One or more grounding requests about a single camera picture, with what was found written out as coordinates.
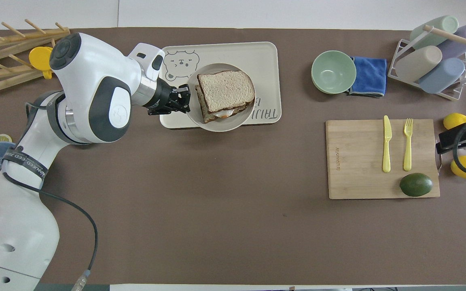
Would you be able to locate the brown bread slice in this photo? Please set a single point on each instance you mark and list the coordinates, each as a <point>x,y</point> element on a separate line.
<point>205,115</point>

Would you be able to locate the blue cup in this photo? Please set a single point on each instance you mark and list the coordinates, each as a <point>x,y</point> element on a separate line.
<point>442,76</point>

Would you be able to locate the beige cup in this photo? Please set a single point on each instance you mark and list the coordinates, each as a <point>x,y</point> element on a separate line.
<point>418,64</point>

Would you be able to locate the green cup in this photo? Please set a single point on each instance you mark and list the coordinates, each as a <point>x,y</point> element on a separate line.
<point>439,26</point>

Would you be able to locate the blue cloth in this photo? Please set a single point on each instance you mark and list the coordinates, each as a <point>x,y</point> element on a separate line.
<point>369,76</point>

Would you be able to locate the white bread slice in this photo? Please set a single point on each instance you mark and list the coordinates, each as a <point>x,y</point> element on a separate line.
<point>225,89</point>

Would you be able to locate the wooden cutting board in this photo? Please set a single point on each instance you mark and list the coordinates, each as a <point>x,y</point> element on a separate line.
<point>358,161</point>

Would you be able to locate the wooden dish rack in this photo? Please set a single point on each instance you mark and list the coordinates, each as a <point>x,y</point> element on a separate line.
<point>2,42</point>

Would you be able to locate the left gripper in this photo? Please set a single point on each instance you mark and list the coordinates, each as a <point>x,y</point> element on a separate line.
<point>163,96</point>

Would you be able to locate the yellow plastic fork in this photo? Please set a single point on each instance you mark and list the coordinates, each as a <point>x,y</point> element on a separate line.
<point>407,149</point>

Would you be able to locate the fried egg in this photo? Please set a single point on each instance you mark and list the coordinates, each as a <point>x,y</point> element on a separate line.
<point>221,114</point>

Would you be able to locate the yellow plastic knife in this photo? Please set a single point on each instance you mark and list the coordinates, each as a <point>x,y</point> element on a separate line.
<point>386,145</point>

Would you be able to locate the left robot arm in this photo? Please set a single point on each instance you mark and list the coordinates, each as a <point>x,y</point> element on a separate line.
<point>95,60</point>

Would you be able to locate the beige tray with bear print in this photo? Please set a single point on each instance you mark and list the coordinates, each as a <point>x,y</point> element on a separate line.
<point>261,60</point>

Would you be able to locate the wooden rod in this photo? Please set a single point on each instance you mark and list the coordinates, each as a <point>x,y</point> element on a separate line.
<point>455,37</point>

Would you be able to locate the purple cup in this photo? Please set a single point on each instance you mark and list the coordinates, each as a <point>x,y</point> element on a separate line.
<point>465,38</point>

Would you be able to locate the lemon slice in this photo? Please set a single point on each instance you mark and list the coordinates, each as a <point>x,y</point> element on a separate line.
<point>2,138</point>

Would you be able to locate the green bowl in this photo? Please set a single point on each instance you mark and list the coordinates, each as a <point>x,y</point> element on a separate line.
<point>333,72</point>

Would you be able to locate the green avocado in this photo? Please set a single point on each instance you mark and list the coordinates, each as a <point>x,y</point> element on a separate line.
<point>416,184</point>

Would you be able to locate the round beige plate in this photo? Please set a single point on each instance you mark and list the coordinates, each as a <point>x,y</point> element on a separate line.
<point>225,124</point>

